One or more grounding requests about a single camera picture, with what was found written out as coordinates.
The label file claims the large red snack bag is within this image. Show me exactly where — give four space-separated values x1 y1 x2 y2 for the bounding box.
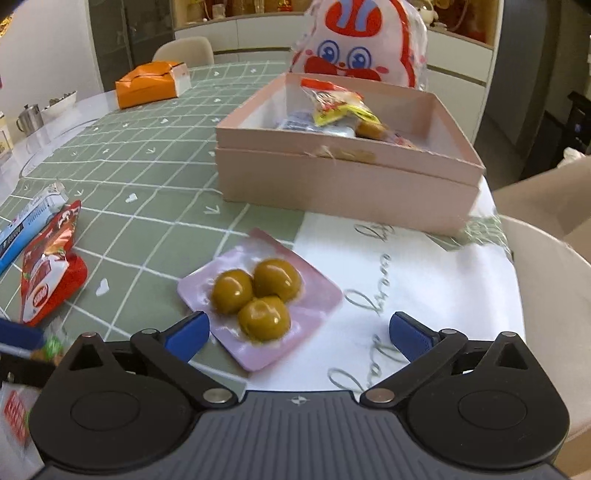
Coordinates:
19 200 87 327

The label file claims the pastry snack in box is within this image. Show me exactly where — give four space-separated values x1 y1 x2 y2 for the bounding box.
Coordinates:
355 120 389 141

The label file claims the blue white snack bag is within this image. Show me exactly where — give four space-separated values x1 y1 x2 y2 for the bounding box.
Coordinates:
0 182 68 274

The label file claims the small red yellow snack pack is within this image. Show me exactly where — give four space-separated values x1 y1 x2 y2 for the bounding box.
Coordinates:
301 78 382 126

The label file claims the green olives purple pack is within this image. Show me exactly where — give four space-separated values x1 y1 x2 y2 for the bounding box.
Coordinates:
177 229 342 372

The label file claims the orange tissue box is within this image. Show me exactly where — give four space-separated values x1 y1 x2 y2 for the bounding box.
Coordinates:
115 61 191 110

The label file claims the beige dining chair left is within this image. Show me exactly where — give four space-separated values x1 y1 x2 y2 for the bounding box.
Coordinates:
152 36 214 68

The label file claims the steel mug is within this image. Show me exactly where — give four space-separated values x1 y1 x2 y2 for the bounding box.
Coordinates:
16 104 44 136

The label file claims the white bowl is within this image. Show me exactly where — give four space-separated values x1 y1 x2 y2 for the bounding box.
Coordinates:
42 91 77 118

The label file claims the red white flat packet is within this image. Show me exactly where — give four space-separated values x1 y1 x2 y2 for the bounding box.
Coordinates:
0 383 44 480

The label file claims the clear blue tile snack pack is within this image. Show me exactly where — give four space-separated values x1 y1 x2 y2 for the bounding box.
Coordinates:
276 111 356 138

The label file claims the red white bunny bag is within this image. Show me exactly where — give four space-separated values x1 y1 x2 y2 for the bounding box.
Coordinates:
290 0 428 90

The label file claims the cream covered chair right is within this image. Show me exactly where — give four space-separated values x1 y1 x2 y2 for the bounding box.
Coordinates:
493 156 590 479

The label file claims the green grid tablecloth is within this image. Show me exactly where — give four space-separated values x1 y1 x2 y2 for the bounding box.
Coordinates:
0 62 514 393

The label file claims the pink open gift box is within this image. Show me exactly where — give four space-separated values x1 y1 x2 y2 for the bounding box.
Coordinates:
215 73 485 236

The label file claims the wooden display cabinet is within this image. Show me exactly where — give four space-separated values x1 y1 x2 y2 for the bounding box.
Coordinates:
173 1 504 140

